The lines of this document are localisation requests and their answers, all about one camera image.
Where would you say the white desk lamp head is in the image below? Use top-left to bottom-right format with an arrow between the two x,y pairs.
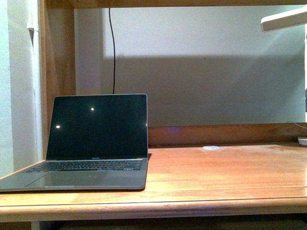
260,6 -> 307,32

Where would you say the black hanging cable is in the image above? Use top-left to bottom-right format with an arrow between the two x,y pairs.
108,8 -> 116,95

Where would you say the white object at desk edge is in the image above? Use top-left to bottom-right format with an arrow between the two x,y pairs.
297,137 -> 307,147

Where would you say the wooden desk frame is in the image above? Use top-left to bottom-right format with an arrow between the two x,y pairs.
0,0 -> 307,230

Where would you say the white round cable grommet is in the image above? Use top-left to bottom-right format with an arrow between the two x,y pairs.
202,146 -> 220,151

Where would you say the grey open laptop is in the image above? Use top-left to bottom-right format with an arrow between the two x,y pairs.
0,94 -> 148,192

